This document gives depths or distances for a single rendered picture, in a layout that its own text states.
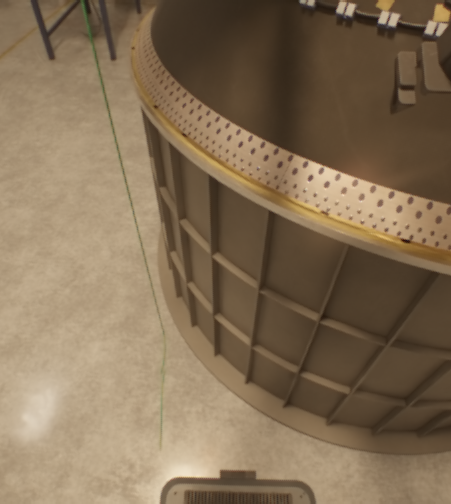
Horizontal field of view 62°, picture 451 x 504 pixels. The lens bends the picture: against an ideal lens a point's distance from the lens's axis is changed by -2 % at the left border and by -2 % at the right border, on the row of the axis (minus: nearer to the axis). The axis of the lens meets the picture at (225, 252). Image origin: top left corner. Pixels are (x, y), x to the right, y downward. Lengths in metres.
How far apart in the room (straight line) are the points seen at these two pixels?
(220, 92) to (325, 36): 0.27
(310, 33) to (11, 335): 1.90
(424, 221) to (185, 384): 1.34
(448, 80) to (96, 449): 1.72
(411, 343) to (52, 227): 2.12
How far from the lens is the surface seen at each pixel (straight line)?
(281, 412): 1.79
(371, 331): 1.13
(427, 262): 0.83
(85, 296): 2.19
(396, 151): 0.81
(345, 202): 0.82
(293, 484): 1.51
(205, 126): 0.98
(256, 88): 0.91
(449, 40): 0.54
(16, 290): 2.37
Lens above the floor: 1.73
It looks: 50 degrees down
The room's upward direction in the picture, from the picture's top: 1 degrees clockwise
